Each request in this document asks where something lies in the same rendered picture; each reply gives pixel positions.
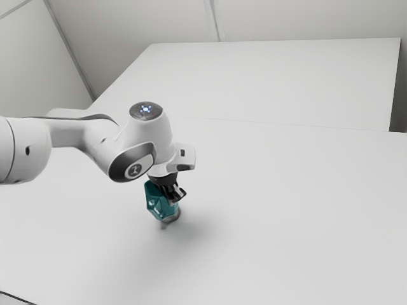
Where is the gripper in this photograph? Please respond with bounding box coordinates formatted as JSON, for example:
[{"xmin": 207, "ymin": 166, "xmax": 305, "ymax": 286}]
[{"xmin": 149, "ymin": 173, "xmax": 188, "ymax": 232}]

